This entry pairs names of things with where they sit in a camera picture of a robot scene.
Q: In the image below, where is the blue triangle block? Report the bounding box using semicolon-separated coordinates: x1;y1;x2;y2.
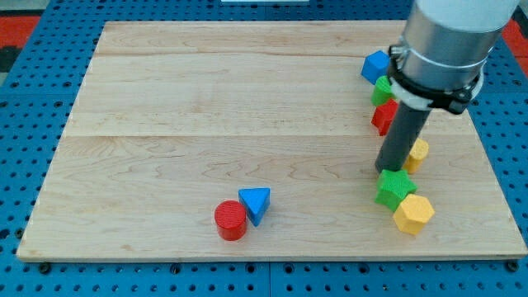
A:
238;187;271;227

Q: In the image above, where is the blue cube block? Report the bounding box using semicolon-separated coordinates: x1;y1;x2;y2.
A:
361;50;389;84

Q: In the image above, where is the green rounded block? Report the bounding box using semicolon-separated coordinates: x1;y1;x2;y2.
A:
370;75;394;106

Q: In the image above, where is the yellow hexagon block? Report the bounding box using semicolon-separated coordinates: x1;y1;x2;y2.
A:
393;194;436;235

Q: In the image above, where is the green star block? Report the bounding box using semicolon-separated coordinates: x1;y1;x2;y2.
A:
375;169;417;212

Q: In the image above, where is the red star block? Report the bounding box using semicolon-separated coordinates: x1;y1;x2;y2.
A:
371;98;398;136

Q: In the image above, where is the red cylinder block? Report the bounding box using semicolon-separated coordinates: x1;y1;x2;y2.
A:
214;200;247;241

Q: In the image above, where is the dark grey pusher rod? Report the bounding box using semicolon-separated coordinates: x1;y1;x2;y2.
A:
375;103;431;173

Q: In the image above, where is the light wooden board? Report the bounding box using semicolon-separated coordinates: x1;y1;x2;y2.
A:
16;21;527;262

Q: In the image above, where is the yellow heart block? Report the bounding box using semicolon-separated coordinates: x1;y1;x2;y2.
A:
403;139;429;174

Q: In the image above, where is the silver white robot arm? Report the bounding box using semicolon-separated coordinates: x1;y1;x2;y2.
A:
387;0;519;115

